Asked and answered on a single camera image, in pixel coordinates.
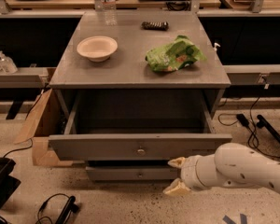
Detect white spray nozzle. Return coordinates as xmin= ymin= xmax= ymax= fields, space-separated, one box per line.
xmin=214 ymin=42 xmax=221 ymax=51

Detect black cable with plug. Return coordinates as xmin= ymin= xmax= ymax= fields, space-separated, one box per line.
xmin=35 ymin=192 xmax=80 ymax=224

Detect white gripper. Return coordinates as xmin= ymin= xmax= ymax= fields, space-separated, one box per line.
xmin=163 ymin=155 xmax=219 ymax=196

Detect green chip bag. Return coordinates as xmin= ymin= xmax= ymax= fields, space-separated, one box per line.
xmin=146 ymin=35 xmax=206 ymax=72

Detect grey lower drawer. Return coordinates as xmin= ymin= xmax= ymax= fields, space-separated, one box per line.
xmin=86 ymin=166 xmax=178 ymax=181

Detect black floor stand leg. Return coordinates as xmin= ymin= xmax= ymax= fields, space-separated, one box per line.
xmin=257 ymin=115 xmax=280 ymax=144

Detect grey drawer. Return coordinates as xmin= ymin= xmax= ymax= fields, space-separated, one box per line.
xmin=86 ymin=166 xmax=178 ymax=181
xmin=49 ymin=89 xmax=231 ymax=161

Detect clear plastic water bottle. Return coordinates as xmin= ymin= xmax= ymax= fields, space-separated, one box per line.
xmin=101 ymin=0 xmax=117 ymax=25

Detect black floor cable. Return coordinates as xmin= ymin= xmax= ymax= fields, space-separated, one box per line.
xmin=217 ymin=93 xmax=280 ymax=161

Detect brown cardboard box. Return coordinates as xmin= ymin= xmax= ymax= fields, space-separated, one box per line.
xmin=14 ymin=89 xmax=73 ymax=167

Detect black chair base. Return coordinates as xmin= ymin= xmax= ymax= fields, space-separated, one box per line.
xmin=0 ymin=158 xmax=21 ymax=224

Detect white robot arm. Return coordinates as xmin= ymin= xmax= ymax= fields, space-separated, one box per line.
xmin=163 ymin=143 xmax=280 ymax=196

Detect cream paper bowl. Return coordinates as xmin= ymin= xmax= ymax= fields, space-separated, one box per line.
xmin=77 ymin=36 xmax=118 ymax=63

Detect grey top drawer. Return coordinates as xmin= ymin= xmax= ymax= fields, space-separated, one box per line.
xmin=49 ymin=89 xmax=231 ymax=161

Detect grey wooden cabinet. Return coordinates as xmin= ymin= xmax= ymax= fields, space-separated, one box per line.
xmin=49 ymin=9 xmax=231 ymax=135

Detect clear sanitizer bottle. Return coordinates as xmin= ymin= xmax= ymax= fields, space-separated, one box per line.
xmin=0 ymin=50 xmax=18 ymax=74

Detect black power adapter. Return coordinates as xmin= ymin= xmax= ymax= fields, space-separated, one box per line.
xmin=236 ymin=114 xmax=249 ymax=127

